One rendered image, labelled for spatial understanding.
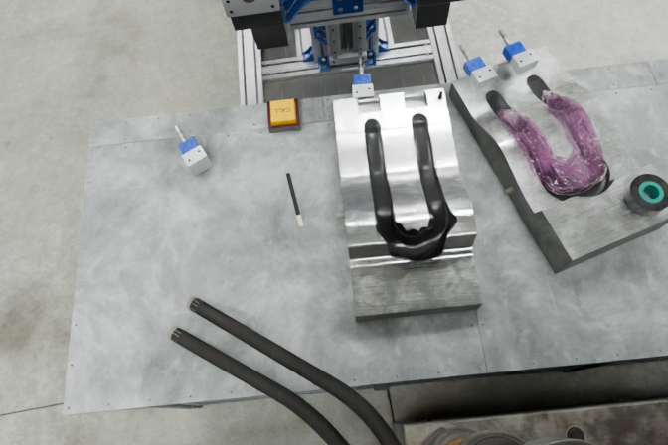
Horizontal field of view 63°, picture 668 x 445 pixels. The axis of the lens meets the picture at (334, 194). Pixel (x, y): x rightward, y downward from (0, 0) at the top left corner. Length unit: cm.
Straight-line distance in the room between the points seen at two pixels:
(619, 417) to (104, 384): 105
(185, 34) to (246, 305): 170
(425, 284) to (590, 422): 42
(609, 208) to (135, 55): 210
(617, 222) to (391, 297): 48
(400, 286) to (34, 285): 161
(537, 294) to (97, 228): 101
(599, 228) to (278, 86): 135
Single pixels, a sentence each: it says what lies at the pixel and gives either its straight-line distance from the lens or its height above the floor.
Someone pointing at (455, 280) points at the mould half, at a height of 86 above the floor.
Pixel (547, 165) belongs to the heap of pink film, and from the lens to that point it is 124.
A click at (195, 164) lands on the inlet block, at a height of 85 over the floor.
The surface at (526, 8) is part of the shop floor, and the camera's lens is 271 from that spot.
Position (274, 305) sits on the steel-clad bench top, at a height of 80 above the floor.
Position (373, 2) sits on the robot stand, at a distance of 166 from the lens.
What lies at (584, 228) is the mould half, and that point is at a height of 91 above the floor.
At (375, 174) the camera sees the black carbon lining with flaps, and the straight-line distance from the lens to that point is 121.
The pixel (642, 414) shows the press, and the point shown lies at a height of 79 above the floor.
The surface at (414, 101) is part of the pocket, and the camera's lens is 132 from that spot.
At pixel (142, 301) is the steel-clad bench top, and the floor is 80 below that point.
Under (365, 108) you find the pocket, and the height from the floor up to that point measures 86.
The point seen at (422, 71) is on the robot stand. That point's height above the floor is 21.
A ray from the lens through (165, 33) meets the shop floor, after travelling 272.
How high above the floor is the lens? 198
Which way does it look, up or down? 67 degrees down
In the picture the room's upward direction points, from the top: 9 degrees counter-clockwise
